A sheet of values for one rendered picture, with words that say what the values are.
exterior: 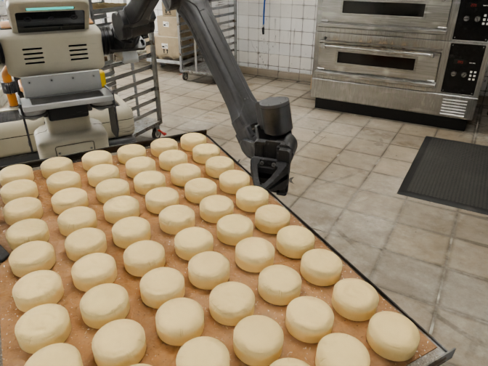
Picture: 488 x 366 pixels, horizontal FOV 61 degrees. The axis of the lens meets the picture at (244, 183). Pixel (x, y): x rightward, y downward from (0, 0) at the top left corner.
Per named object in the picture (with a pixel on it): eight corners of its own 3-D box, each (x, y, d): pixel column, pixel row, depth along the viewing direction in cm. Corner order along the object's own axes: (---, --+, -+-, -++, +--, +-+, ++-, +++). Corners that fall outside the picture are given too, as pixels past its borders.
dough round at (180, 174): (200, 187, 68) (200, 177, 67) (169, 187, 68) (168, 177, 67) (201, 173, 73) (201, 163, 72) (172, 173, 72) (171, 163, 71)
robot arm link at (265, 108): (273, 139, 93) (241, 153, 89) (265, 88, 88) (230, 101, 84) (309, 151, 83) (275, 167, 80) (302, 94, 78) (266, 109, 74)
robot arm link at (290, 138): (300, 154, 86) (273, 155, 88) (295, 122, 83) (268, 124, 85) (293, 168, 80) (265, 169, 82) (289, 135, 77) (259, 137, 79)
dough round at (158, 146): (147, 157, 77) (146, 147, 76) (157, 145, 81) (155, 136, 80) (173, 160, 76) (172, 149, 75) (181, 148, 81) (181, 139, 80)
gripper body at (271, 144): (285, 197, 76) (293, 179, 82) (290, 147, 71) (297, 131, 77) (251, 192, 78) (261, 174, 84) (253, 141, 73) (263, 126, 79)
